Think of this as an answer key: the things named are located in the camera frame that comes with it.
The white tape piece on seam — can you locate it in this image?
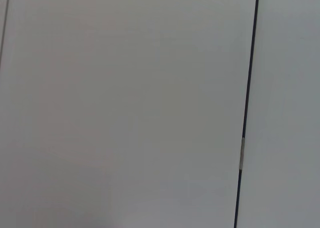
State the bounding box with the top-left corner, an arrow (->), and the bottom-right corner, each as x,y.
238,137 -> 246,171

